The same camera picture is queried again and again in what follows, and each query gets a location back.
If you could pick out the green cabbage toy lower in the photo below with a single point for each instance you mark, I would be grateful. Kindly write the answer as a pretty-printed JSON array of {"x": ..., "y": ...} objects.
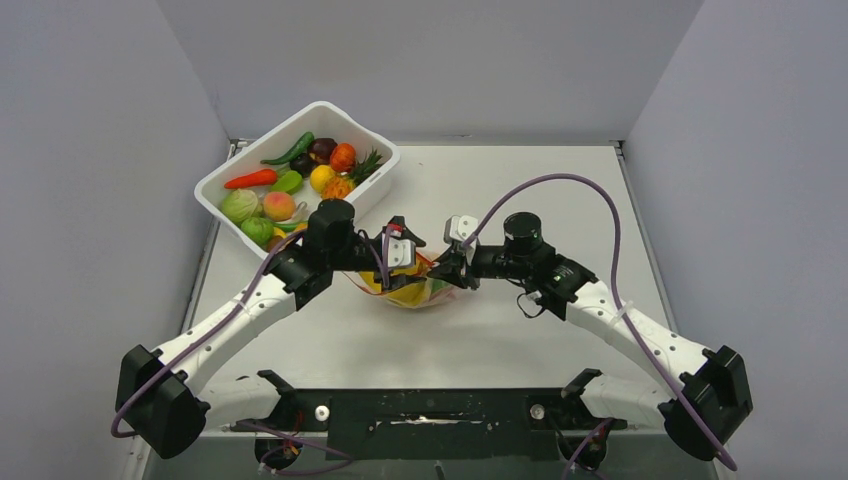
[{"x": 258, "y": 229}]

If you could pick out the green cabbage toy upper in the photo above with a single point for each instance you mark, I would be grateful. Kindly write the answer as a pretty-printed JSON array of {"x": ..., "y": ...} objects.
[{"x": 241, "y": 204}]

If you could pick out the pineapple toy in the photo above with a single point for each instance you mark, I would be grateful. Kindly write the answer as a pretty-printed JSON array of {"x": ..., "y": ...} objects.
[{"x": 346, "y": 183}]

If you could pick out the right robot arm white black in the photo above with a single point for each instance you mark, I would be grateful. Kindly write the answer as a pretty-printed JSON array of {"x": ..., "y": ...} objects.
[{"x": 697, "y": 395}]

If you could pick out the orange tomato toy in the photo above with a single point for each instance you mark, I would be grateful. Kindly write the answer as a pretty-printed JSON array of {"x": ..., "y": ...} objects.
[{"x": 343, "y": 158}]

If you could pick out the clear zip bag red zipper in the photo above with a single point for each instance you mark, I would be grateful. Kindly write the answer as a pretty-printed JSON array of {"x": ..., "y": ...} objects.
[{"x": 444, "y": 292}]

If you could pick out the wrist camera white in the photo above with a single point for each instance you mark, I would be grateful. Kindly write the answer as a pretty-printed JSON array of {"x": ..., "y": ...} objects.
[
  {"x": 459, "y": 228},
  {"x": 399, "y": 253}
]

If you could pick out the yellow banana bunch toy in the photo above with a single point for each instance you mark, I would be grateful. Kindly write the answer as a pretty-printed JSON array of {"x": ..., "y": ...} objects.
[{"x": 411, "y": 297}]

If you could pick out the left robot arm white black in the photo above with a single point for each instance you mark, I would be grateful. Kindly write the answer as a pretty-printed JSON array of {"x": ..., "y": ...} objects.
[{"x": 162, "y": 394}]

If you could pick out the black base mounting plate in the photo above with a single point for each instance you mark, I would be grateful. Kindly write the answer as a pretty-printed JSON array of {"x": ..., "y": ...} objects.
[{"x": 316, "y": 431}]

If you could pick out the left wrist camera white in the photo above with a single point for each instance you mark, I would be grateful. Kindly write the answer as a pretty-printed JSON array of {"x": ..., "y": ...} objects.
[{"x": 399, "y": 253}]

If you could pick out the peach toy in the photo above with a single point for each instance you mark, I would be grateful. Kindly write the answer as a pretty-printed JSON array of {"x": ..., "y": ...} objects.
[{"x": 279, "y": 206}]

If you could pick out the orange carrot toy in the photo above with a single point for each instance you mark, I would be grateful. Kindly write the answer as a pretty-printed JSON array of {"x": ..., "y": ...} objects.
[{"x": 263, "y": 177}]

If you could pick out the dark mangosteen toy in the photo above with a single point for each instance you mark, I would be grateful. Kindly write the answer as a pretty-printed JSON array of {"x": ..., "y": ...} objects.
[{"x": 303, "y": 164}]

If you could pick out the dark eggplant toy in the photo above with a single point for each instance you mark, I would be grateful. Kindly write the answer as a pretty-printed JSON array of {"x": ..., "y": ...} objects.
[{"x": 321, "y": 150}]

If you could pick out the brown potato toy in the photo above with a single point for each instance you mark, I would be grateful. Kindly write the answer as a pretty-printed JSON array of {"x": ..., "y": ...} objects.
[{"x": 278, "y": 240}]

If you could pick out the yellow lemon toy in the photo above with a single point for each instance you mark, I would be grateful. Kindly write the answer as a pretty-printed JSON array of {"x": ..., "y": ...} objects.
[{"x": 320, "y": 177}]

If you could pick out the green cucumber toy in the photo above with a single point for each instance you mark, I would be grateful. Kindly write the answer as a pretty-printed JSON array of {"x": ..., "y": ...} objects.
[{"x": 299, "y": 147}]

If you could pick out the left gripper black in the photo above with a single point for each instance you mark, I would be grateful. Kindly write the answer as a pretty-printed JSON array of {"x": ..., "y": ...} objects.
[{"x": 391, "y": 281}]

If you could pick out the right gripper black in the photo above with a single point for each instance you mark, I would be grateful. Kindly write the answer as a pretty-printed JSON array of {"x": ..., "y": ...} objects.
[{"x": 453, "y": 267}]

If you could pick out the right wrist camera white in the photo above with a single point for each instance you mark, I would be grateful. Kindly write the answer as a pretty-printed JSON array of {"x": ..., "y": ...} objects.
[{"x": 459, "y": 228}]

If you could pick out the white plastic bin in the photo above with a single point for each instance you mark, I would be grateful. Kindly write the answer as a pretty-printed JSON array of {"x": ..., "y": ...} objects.
[{"x": 323, "y": 119}]

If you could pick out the green cabbage toy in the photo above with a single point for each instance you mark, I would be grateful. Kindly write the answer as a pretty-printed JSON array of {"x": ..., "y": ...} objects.
[
  {"x": 258, "y": 229},
  {"x": 241, "y": 204}
]

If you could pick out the green mango toy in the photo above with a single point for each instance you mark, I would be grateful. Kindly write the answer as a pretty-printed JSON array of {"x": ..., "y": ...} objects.
[{"x": 289, "y": 182}]

